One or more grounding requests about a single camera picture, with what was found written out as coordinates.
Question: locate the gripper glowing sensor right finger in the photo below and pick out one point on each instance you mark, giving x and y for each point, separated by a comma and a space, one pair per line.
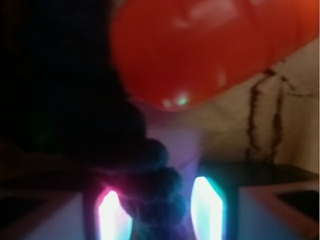
255, 201

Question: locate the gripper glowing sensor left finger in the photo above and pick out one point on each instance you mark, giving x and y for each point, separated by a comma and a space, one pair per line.
60, 215

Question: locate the orange plastic carrot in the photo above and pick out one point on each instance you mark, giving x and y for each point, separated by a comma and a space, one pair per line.
177, 54

